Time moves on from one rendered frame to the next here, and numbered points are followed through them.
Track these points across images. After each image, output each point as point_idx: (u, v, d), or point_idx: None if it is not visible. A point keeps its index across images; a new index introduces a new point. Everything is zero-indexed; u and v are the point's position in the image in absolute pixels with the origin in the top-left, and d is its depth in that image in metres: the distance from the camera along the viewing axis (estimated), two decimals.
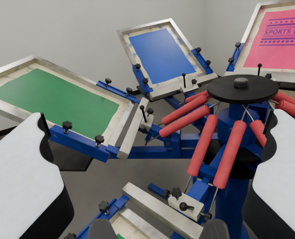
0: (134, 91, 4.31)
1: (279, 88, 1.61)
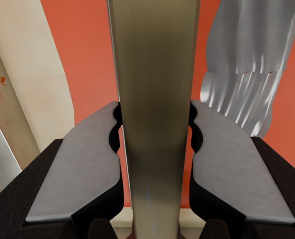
0: None
1: None
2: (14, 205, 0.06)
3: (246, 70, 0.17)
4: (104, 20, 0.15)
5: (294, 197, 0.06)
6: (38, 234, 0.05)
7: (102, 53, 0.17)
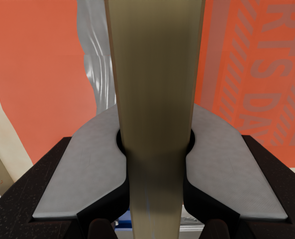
0: None
1: None
2: (22, 200, 0.06)
3: (110, 53, 0.23)
4: (1, 17, 0.22)
5: (285, 193, 0.06)
6: (43, 231, 0.05)
7: (5, 41, 0.23)
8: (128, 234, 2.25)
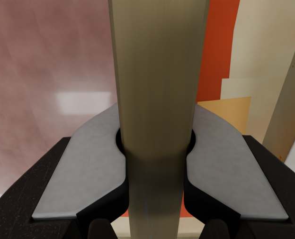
0: None
1: None
2: (22, 201, 0.06)
3: None
4: None
5: (286, 193, 0.06)
6: (43, 232, 0.05)
7: None
8: None
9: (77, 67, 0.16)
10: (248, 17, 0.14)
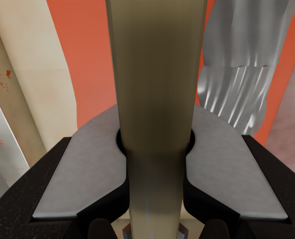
0: None
1: None
2: (22, 200, 0.06)
3: (241, 64, 0.18)
4: (106, 16, 0.16)
5: (285, 193, 0.06)
6: (43, 231, 0.05)
7: (104, 47, 0.18)
8: None
9: None
10: None
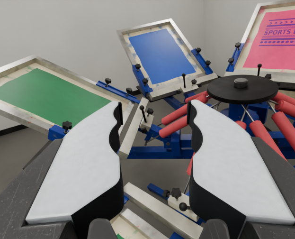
0: (134, 91, 4.31)
1: (279, 89, 1.61)
2: (14, 205, 0.06)
3: None
4: None
5: (294, 197, 0.06)
6: (38, 234, 0.05)
7: None
8: None
9: None
10: None
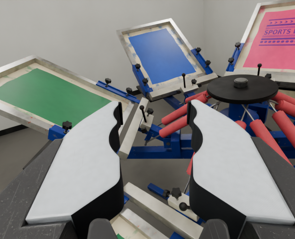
0: (134, 91, 4.31)
1: (279, 88, 1.61)
2: (14, 205, 0.06)
3: None
4: None
5: (294, 197, 0.06)
6: (38, 234, 0.05)
7: None
8: None
9: None
10: None
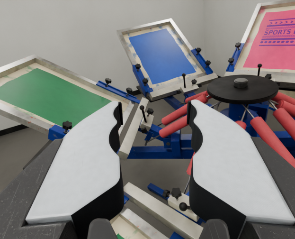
0: (134, 91, 4.31)
1: (279, 89, 1.61)
2: (14, 205, 0.06)
3: None
4: None
5: (294, 197, 0.06)
6: (38, 234, 0.05)
7: None
8: None
9: None
10: None
